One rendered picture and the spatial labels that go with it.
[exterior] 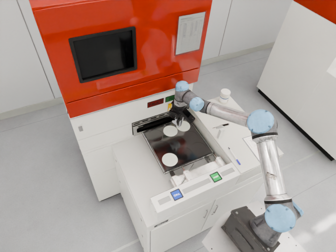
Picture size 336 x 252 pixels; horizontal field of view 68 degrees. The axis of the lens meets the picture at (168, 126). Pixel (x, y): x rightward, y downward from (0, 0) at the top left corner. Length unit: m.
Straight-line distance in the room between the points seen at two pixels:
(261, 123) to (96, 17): 0.84
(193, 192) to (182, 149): 0.34
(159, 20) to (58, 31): 0.45
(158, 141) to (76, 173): 1.23
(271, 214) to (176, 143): 0.79
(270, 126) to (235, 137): 0.57
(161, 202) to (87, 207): 1.21
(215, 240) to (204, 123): 0.74
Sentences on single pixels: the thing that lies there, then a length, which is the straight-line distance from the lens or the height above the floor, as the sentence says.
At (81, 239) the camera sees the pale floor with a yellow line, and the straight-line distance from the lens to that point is 2.42.
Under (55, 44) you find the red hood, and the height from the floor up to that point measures 1.66.
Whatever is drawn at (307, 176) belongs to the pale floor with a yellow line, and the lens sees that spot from 3.06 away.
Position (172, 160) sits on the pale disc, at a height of 0.90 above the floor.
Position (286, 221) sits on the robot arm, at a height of 1.25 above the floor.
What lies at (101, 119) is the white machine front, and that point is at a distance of 1.59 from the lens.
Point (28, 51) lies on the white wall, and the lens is 2.97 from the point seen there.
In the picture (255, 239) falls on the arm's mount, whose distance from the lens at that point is 1.35.
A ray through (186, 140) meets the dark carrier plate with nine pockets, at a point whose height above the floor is 0.90.
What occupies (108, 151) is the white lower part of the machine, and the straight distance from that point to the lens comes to 1.85.
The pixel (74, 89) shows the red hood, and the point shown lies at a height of 1.41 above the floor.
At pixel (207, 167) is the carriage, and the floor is 0.88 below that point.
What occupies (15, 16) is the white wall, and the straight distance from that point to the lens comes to 2.81.
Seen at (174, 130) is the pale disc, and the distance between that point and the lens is 1.77.
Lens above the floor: 2.25
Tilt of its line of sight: 49 degrees down
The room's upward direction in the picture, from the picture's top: 5 degrees clockwise
